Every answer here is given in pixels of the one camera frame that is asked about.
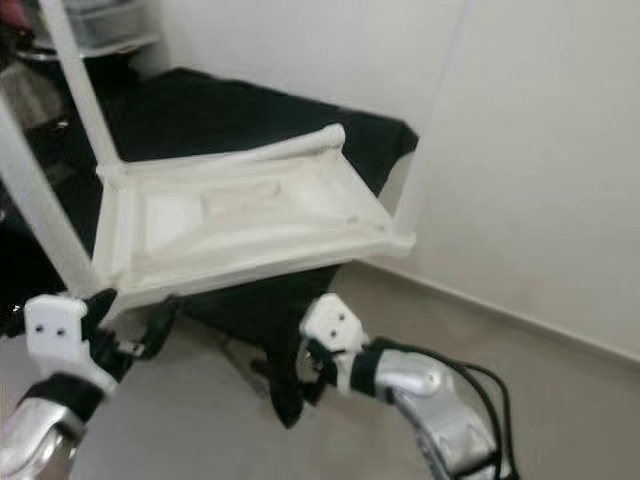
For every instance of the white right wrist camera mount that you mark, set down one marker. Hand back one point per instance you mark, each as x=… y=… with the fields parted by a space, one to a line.
x=332 y=320

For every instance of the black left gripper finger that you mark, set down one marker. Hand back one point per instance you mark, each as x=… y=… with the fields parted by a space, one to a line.
x=160 y=325
x=102 y=305

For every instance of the beige cloth covered bench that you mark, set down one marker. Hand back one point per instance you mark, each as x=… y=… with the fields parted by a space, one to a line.
x=30 y=95

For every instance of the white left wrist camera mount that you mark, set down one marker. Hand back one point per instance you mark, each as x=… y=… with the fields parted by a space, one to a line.
x=60 y=335

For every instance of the black table cloth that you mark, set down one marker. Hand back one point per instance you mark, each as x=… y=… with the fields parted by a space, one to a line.
x=240 y=100

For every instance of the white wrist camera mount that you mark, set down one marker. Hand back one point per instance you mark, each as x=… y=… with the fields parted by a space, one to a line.
x=60 y=335
x=332 y=320

